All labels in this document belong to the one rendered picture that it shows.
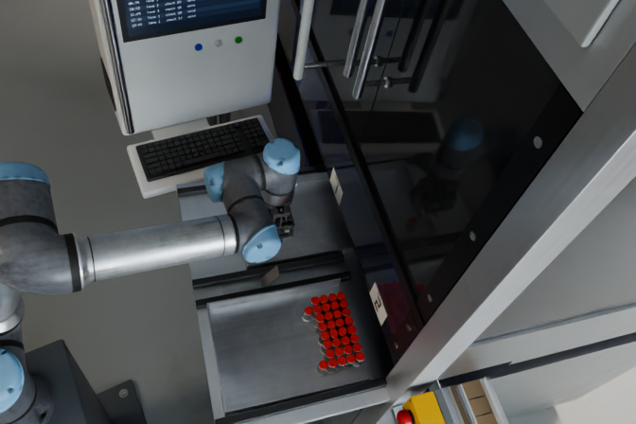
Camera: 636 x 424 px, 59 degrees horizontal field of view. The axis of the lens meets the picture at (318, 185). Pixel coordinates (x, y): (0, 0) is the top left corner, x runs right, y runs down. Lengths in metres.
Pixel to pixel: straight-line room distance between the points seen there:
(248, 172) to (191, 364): 1.32
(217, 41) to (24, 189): 0.83
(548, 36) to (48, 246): 0.76
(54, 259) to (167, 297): 1.50
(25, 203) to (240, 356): 0.63
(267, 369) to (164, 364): 0.99
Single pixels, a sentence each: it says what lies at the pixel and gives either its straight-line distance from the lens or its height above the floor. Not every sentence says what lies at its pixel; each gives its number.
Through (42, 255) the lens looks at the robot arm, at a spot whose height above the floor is 1.39.
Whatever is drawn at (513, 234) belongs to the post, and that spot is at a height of 1.59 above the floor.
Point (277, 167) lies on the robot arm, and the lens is 1.11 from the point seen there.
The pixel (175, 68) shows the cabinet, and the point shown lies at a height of 1.04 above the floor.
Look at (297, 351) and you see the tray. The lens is 1.40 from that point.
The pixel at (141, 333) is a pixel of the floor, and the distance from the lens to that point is 2.38.
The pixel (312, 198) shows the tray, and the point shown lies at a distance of 1.62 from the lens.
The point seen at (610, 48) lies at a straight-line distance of 0.64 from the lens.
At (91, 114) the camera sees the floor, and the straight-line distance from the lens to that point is 3.06.
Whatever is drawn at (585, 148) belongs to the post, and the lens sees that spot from 0.67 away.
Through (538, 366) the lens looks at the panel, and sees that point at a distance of 1.58.
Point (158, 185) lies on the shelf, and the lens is 1.73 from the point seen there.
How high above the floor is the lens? 2.19
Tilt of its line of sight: 53 degrees down
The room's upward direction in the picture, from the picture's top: 13 degrees clockwise
